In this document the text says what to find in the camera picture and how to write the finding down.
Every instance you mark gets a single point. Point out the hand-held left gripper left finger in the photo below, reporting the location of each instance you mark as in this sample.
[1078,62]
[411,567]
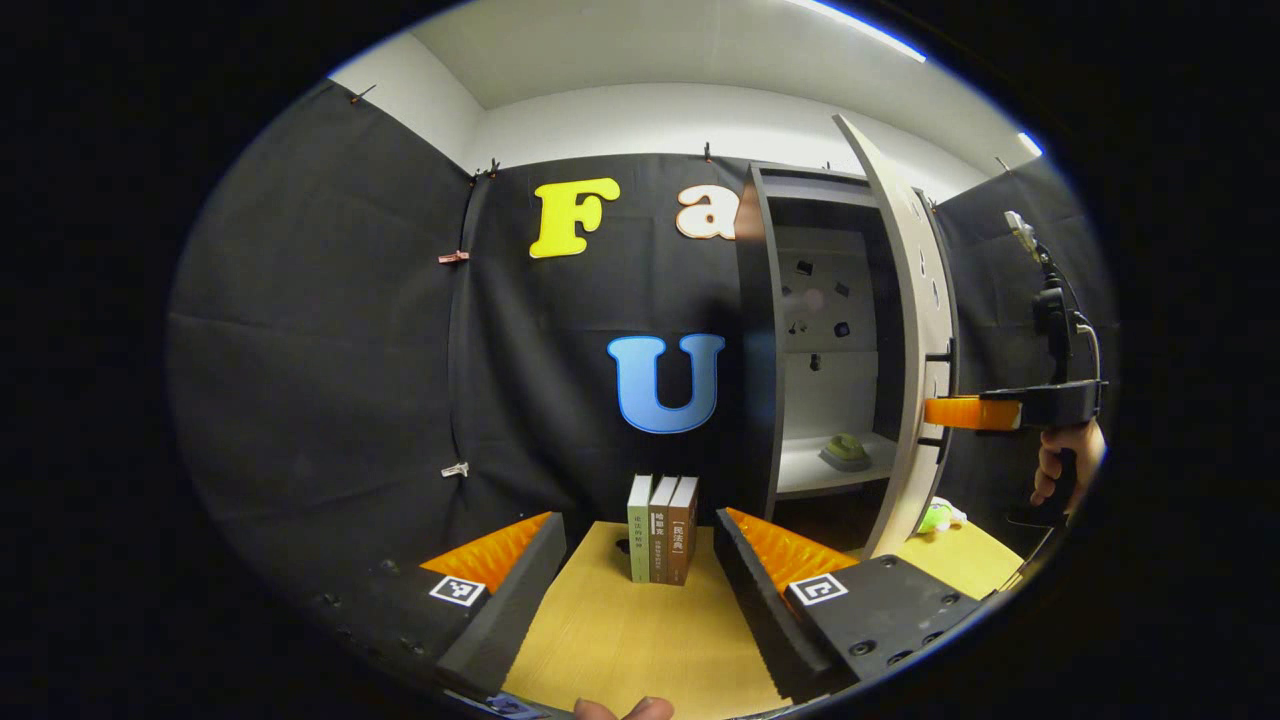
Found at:
[510,620]

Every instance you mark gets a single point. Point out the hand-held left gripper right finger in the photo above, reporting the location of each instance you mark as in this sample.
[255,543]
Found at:
[765,620]

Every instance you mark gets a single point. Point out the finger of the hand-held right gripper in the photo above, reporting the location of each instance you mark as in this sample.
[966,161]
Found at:
[1000,411]

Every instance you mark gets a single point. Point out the yellow-green bottle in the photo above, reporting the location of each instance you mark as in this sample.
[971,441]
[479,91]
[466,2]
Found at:
[845,450]

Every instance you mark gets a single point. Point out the dark grey cabinet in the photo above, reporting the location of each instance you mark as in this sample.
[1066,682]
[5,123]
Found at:
[760,350]

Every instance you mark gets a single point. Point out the white cabinet shelf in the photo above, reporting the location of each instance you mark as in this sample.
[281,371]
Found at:
[800,470]

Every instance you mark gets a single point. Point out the brown book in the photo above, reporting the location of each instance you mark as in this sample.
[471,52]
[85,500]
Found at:
[683,530]

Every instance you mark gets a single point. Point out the white and green toy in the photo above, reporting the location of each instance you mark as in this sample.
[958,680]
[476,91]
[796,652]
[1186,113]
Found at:
[938,518]

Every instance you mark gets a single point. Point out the grey-brown book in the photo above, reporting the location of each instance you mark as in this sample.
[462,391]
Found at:
[661,530]

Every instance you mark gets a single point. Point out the green book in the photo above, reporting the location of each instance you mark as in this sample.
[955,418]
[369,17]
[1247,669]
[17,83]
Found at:
[639,530]

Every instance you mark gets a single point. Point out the white cloth clip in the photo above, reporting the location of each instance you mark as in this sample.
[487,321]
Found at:
[455,469]

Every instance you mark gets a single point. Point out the small ceiling light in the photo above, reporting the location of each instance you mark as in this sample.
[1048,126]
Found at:
[1030,144]

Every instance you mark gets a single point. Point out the black backdrop cloth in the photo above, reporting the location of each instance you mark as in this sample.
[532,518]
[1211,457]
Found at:
[320,400]

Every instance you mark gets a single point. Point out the red cloth clip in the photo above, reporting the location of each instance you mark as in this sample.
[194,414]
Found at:
[453,257]

